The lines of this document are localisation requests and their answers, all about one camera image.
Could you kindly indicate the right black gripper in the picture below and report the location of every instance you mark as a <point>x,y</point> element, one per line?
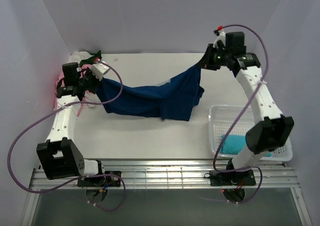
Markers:
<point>205,62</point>

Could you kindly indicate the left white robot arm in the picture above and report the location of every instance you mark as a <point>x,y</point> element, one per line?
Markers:
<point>59,155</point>

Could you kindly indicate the white t-shirt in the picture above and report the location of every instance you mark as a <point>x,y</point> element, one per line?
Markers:
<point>78,56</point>

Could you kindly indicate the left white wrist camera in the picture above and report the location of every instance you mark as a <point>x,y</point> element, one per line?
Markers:
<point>99,70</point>

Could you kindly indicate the dark green t-shirt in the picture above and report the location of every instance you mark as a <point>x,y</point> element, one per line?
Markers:
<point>93,57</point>

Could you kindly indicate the pink t-shirt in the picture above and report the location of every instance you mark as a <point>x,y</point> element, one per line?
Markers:
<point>69,82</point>

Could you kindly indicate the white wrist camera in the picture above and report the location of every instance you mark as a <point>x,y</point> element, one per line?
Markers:
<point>220,40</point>
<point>99,70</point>

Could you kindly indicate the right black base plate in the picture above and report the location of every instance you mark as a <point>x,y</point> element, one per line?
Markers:
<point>238,178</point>

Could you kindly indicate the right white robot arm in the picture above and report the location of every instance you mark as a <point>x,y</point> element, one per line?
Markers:
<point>271,128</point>

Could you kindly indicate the white plastic basket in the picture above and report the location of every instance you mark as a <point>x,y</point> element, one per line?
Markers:
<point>221,117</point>

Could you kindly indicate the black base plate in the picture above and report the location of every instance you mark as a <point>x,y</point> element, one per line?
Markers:
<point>238,178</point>
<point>102,181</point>

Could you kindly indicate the rolled turquoise t-shirt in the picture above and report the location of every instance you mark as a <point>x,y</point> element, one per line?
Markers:
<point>233,144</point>

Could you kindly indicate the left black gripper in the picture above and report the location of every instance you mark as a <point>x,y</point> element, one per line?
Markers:
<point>89,72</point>

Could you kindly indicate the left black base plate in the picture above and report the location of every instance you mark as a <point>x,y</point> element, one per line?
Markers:
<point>102,181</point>

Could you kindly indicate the navy blue printed t-shirt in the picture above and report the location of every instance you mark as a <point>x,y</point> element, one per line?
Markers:
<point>173,100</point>

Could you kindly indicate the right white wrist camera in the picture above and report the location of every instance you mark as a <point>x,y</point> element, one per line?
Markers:
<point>220,40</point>

